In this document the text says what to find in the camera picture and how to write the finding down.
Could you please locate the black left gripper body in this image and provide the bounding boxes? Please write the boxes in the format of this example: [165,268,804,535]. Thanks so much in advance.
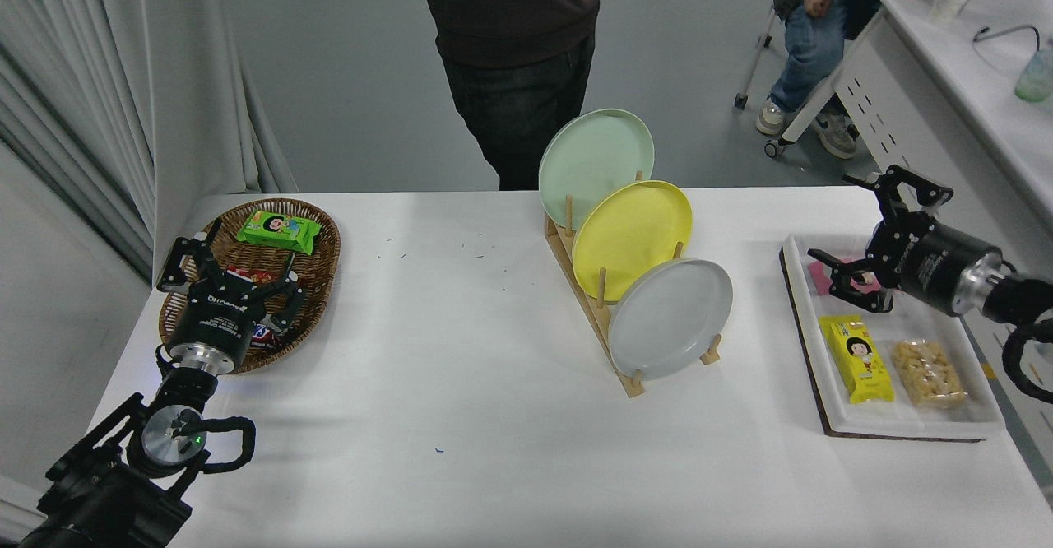
[167,279,270,361]

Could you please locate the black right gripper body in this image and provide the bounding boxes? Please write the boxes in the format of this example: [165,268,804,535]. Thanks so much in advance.
[865,217,990,317]

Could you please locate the grey plate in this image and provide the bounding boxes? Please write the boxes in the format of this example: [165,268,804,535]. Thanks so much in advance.
[607,258,734,381]

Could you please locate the yellow plate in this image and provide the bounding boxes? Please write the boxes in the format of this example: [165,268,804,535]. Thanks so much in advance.
[572,180,693,303]

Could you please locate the wooden plate rack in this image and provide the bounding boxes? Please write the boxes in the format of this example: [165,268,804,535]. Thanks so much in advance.
[544,171,725,399]

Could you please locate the pale green plate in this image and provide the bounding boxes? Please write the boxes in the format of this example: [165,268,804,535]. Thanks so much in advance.
[538,109,656,232]

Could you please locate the pink snack pack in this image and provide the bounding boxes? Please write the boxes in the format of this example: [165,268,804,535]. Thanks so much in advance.
[808,258,883,295]

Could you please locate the blue white snack bar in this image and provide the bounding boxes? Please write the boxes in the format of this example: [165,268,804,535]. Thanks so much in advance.
[247,322,289,351]

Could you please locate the red snack bar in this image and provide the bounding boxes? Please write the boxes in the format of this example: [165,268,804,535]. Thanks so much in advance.
[226,265,297,286]

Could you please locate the brown wicker basket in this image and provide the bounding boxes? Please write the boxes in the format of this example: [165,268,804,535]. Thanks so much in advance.
[158,197,342,376]

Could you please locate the green snack pack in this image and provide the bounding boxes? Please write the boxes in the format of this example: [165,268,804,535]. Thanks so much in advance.
[236,209,322,257]

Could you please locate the yellow snack pack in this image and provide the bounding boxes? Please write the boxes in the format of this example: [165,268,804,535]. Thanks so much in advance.
[819,315,895,404]

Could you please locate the clear bag of puffs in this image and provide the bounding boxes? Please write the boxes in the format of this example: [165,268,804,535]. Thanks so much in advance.
[891,338,970,411]

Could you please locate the white side desk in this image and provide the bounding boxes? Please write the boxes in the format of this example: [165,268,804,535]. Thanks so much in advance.
[765,0,1053,471]

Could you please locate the white tray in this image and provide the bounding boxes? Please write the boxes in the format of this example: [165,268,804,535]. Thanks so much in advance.
[782,233,1006,439]

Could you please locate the seated person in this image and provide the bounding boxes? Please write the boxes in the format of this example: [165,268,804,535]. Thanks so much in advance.
[755,0,885,160]

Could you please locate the pale green bottle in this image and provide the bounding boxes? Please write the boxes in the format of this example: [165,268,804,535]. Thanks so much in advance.
[1014,44,1053,104]

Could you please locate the white chair leg with caster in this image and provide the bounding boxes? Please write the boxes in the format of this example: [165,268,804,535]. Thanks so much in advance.
[734,5,778,111]

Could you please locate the grey curtain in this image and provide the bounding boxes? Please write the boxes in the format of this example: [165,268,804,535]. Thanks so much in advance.
[0,0,299,286]

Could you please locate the standing person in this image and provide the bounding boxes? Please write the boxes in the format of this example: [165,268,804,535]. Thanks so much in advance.
[416,0,606,193]

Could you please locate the black cable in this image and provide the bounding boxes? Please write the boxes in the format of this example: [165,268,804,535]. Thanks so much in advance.
[972,25,1042,51]

